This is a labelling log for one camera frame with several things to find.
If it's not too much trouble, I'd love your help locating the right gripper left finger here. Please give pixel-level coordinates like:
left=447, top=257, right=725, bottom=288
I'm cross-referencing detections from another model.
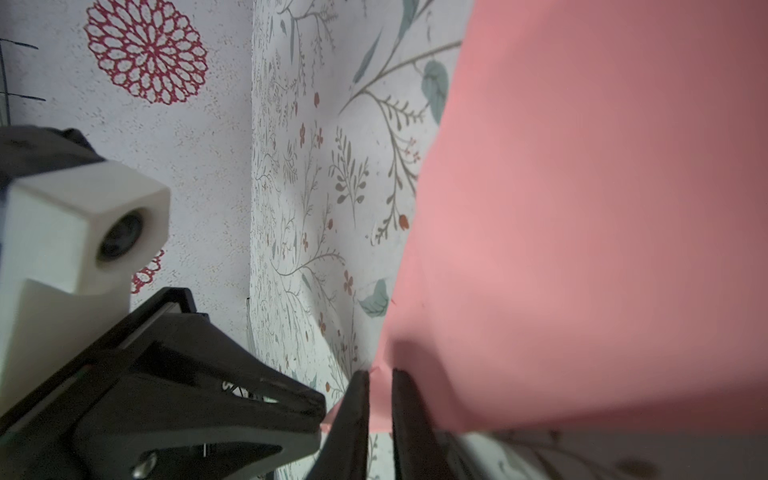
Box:
left=306, top=371, right=370, bottom=480

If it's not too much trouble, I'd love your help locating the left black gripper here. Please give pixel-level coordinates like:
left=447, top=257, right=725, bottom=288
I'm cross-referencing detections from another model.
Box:
left=1, top=287, right=326, bottom=479

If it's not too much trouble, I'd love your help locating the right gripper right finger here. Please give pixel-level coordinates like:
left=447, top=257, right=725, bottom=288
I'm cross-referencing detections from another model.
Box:
left=392, top=369, right=455, bottom=480

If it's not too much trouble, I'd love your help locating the pink square paper sheet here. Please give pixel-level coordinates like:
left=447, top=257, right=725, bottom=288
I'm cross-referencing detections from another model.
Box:
left=321, top=0, right=768, bottom=436

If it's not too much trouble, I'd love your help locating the black wire wall rack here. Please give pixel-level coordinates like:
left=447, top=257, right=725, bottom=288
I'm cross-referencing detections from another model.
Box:
left=1, top=37, right=47, bottom=127

